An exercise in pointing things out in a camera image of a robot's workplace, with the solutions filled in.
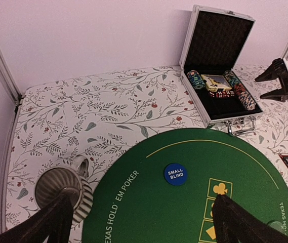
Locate blue small blind button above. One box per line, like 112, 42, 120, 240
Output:
163, 163, 188, 186

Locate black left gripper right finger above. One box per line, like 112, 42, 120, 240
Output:
212, 195, 288, 242

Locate long mixed chip row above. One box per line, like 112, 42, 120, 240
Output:
223, 70, 257, 111

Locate boxed playing card deck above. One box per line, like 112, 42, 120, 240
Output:
201, 74, 232, 92

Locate red dice row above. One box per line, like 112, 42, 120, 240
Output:
208, 91, 235, 99

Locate aluminium poker chip case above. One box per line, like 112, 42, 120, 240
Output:
179, 5, 263, 137

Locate short green chip row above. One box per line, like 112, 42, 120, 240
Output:
187, 70, 205, 90

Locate green round poker mat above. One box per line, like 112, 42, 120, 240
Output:
81, 129, 288, 242

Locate clear dealer button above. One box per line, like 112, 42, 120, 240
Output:
267, 220, 285, 234

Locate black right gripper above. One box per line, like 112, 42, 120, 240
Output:
255, 58, 288, 101

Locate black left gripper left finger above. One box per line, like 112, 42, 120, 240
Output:
0, 193, 73, 242

